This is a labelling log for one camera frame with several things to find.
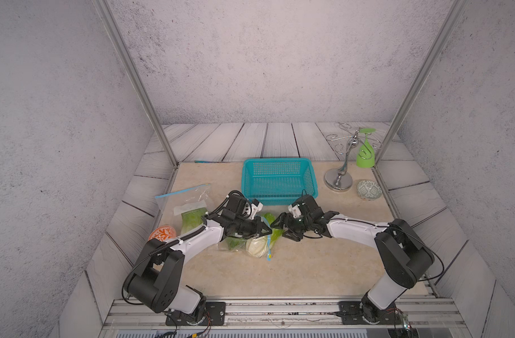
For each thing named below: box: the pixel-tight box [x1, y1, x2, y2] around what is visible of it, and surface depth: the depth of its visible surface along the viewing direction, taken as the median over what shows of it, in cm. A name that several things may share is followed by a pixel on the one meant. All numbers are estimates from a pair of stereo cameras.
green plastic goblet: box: [355, 127, 377, 169], surface depth 89 cm
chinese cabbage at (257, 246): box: [246, 228, 284, 258], surface depth 83 cm
